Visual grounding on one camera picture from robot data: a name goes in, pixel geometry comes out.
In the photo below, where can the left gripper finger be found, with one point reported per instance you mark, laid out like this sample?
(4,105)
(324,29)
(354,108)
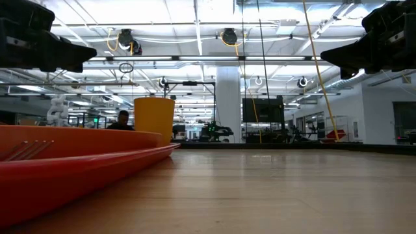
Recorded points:
(70,52)
(61,67)

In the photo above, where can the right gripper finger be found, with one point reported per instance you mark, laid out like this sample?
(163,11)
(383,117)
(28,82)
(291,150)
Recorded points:
(351,52)
(349,71)

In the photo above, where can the orange round plate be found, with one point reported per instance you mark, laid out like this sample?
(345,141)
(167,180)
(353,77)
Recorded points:
(84,139)

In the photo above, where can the orange plastic cup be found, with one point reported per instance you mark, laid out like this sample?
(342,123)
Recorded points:
(154,118)

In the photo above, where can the background black robot arm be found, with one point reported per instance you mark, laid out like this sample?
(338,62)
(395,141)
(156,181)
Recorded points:
(216,131)

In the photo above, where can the red plastic tray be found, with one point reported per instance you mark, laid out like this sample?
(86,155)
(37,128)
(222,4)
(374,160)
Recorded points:
(65,185)

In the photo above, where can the white robot figure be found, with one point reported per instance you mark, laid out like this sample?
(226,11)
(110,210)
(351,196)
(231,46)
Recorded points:
(58,110)

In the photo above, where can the red background object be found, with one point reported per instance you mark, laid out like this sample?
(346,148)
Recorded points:
(336,134)

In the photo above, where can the person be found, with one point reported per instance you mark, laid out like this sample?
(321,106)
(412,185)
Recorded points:
(123,122)

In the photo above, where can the black display screen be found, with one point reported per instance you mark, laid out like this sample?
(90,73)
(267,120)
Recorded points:
(263,110)

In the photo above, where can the white building pillar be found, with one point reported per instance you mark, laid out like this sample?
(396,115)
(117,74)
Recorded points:
(228,104)

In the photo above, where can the long ceiling light strip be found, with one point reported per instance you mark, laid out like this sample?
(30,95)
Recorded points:
(208,58)

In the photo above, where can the silver ventilation duct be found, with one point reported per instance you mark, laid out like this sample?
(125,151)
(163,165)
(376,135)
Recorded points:
(354,81)

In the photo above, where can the black aluminium table frame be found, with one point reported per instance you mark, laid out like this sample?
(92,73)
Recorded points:
(260,146)

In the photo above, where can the background black rig frame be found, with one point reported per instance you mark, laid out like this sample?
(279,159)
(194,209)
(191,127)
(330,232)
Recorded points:
(190,83)

